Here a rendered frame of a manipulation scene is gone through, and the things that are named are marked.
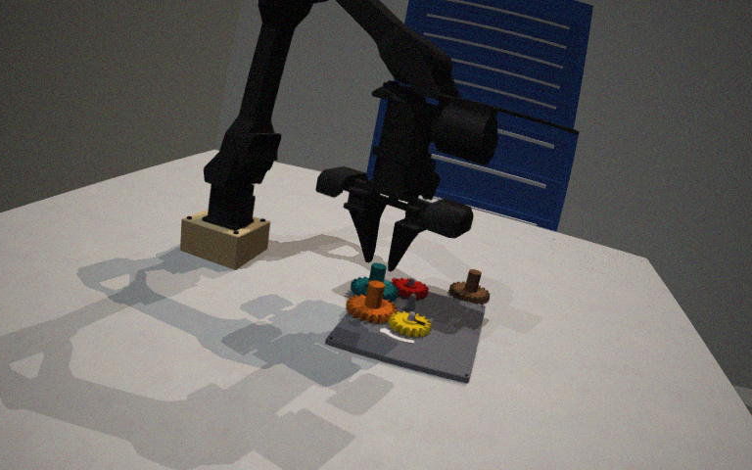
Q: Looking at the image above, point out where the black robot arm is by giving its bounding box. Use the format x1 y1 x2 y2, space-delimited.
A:
202 0 498 230

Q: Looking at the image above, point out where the orange gear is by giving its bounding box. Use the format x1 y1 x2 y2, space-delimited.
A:
346 281 398 324

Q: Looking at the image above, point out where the teal gear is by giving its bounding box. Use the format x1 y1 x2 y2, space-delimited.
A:
351 263 399 302

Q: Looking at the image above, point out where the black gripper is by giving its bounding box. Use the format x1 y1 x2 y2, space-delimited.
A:
315 137 474 272

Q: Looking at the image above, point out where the white curved arrow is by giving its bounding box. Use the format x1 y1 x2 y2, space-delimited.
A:
380 329 414 344

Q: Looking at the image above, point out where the brown gear with handle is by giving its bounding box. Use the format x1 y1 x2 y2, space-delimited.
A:
448 269 490 305

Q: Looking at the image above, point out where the red gear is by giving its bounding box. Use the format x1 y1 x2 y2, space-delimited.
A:
392 278 429 300

